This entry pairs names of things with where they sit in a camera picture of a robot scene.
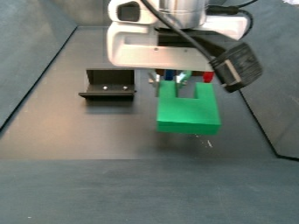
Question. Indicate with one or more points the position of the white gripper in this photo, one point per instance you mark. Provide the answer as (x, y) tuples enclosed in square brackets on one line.
[(132, 36)]

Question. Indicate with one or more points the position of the green U-shaped block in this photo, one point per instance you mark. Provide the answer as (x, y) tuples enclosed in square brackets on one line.
[(187, 115)]

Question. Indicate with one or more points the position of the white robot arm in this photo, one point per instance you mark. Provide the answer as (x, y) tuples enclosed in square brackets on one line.
[(163, 34)]

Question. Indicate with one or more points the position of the blue peg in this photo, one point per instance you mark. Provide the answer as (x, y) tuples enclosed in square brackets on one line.
[(168, 74)]

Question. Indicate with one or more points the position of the brown T-shaped block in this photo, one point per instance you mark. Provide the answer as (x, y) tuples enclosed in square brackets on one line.
[(193, 73)]

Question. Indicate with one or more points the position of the red peg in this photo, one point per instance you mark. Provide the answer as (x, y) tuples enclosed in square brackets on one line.
[(207, 77)]

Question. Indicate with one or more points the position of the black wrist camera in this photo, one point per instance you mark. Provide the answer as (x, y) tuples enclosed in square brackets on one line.
[(237, 68)]

